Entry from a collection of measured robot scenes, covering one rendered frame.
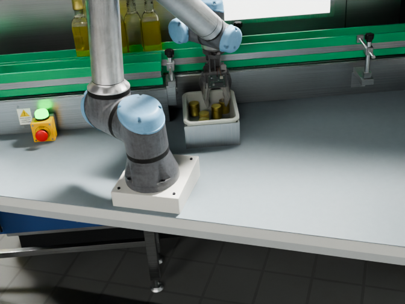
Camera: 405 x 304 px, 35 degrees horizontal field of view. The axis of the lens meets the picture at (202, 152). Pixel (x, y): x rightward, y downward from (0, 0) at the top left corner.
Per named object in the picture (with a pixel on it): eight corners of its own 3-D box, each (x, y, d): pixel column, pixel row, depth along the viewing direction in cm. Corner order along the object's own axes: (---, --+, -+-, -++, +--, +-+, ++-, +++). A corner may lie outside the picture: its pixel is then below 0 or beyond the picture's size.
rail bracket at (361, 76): (363, 83, 222) (367, 22, 211) (376, 105, 208) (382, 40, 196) (349, 84, 222) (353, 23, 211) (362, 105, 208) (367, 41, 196)
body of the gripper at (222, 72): (204, 90, 198) (201, 54, 192) (203, 79, 205) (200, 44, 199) (228, 88, 198) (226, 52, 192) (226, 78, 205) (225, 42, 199)
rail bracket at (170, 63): (176, 72, 216) (173, 37, 210) (177, 93, 202) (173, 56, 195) (167, 72, 216) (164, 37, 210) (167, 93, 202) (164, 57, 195)
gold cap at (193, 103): (193, 111, 215) (192, 99, 213) (202, 113, 214) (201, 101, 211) (187, 115, 213) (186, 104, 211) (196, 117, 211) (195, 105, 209)
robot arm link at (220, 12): (190, 0, 188) (210, -7, 193) (193, 35, 193) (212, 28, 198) (210, 5, 183) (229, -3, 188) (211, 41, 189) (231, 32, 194)
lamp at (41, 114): (50, 114, 208) (48, 105, 206) (48, 120, 204) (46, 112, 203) (37, 115, 208) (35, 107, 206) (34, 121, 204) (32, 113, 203)
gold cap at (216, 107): (222, 119, 209) (222, 107, 207) (211, 120, 209) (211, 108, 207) (222, 114, 212) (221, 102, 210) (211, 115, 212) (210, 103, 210)
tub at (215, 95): (234, 111, 217) (233, 87, 213) (241, 143, 198) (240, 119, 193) (183, 114, 217) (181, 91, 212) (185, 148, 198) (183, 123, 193)
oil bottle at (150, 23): (164, 66, 222) (158, 6, 211) (164, 72, 217) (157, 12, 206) (148, 67, 222) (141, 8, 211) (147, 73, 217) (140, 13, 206)
